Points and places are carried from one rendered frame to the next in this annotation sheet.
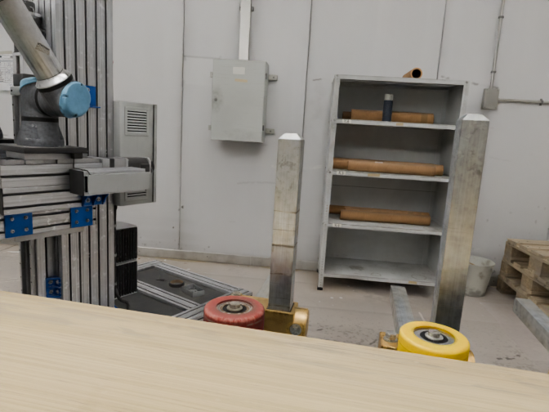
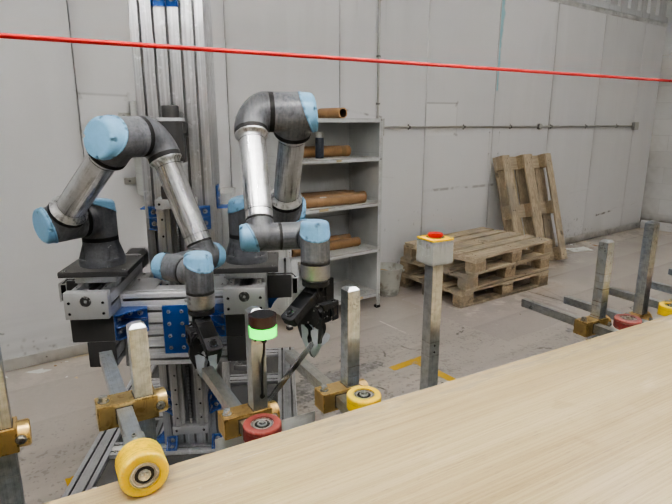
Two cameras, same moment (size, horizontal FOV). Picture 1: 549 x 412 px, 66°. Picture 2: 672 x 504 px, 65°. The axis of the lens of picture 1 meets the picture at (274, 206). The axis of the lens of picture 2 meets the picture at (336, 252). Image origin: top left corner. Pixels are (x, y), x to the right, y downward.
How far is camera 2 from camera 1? 1.84 m
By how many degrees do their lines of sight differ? 40
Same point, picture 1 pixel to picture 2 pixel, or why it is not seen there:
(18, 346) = (640, 349)
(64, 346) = (645, 344)
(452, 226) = (649, 264)
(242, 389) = not seen: outside the picture
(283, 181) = (608, 261)
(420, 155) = (334, 182)
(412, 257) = (337, 276)
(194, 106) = not seen: hidden behind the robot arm
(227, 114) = not seen: hidden behind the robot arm
